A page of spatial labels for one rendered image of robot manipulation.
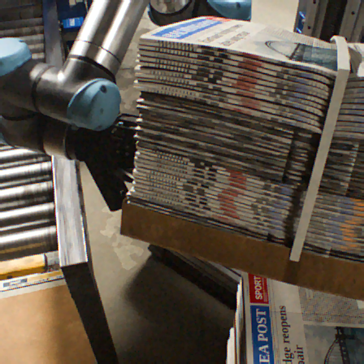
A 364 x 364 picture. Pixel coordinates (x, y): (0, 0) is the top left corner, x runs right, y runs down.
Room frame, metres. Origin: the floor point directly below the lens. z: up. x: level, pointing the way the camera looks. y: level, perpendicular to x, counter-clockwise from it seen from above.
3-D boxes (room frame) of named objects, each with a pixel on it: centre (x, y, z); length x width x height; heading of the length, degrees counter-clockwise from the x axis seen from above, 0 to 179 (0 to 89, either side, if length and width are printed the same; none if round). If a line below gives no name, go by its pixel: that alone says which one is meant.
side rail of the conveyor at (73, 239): (1.08, 0.37, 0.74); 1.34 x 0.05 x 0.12; 15
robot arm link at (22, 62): (0.58, 0.25, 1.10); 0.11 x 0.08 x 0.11; 64
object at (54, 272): (1.06, 0.62, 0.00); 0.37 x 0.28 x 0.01; 15
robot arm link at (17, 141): (0.59, 0.27, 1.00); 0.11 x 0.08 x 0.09; 72
